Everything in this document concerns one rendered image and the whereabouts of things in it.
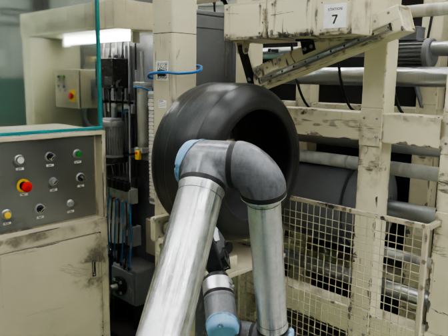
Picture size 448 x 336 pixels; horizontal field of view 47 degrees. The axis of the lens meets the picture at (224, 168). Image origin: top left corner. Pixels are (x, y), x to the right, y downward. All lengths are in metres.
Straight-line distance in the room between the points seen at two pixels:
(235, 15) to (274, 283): 1.17
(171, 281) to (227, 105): 0.78
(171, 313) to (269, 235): 0.34
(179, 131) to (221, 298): 0.58
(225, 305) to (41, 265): 0.90
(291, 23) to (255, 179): 0.90
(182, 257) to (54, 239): 1.07
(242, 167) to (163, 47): 0.98
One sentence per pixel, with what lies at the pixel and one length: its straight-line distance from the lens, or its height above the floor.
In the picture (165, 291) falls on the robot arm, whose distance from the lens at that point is 1.12.
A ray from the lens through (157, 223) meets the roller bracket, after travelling 2.03.
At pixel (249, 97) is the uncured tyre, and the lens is 1.79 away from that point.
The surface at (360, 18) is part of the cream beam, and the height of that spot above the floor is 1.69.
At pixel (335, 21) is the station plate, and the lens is 1.87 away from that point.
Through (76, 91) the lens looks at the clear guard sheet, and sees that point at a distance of 2.13.
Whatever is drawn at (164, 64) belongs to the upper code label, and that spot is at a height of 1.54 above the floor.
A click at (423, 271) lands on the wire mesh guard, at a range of 1.96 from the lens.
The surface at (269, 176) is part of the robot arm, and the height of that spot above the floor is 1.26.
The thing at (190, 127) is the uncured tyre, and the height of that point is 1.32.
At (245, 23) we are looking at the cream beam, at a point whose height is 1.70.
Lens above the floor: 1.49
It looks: 10 degrees down
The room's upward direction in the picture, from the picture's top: 1 degrees clockwise
